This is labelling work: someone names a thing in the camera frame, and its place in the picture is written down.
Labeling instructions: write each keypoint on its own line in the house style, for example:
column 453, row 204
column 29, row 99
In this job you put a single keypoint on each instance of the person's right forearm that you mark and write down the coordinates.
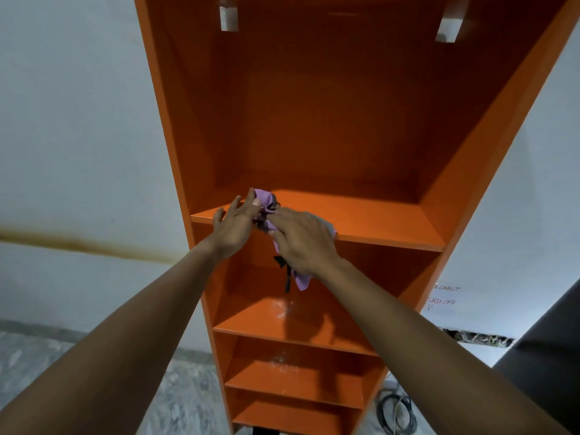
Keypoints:
column 430, row 357

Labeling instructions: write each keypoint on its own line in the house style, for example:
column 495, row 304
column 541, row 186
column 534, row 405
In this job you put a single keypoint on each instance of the white paper wall note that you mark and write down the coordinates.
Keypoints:
column 446, row 308

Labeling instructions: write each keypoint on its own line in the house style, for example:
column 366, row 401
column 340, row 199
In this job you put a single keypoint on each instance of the orange wooden bookshelf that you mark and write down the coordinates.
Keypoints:
column 340, row 108

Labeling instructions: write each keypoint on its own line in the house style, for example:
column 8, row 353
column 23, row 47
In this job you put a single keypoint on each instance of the person's right hand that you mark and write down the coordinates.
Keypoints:
column 308, row 244

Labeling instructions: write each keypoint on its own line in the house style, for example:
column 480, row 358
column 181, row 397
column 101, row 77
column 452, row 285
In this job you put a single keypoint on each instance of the person's left forearm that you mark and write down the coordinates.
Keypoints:
column 113, row 348

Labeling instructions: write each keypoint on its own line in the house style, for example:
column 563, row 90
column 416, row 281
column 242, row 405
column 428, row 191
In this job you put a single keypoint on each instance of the purple cleaning cloth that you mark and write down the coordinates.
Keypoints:
column 265, row 199

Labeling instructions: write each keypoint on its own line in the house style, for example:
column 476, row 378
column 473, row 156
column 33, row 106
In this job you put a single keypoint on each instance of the dark brown cabinet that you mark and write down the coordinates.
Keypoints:
column 543, row 357

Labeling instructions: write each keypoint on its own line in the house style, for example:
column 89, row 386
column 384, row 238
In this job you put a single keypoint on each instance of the person's left hand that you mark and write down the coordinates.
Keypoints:
column 233, row 231

